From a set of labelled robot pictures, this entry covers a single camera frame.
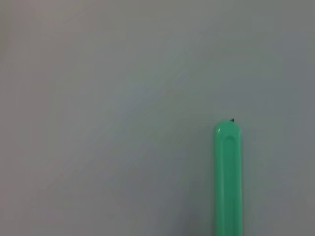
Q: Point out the mint green pen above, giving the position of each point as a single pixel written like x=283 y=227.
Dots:
x=229 y=172

